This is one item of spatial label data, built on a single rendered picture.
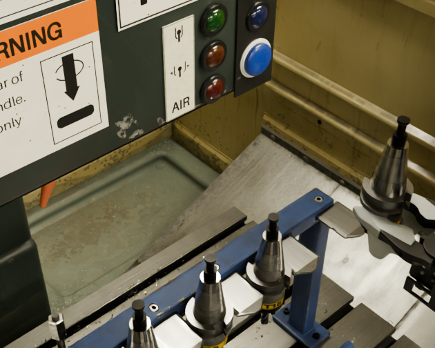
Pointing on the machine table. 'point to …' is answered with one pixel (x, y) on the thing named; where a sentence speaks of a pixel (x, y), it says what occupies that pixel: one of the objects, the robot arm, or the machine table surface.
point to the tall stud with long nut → (57, 329)
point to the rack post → (306, 294)
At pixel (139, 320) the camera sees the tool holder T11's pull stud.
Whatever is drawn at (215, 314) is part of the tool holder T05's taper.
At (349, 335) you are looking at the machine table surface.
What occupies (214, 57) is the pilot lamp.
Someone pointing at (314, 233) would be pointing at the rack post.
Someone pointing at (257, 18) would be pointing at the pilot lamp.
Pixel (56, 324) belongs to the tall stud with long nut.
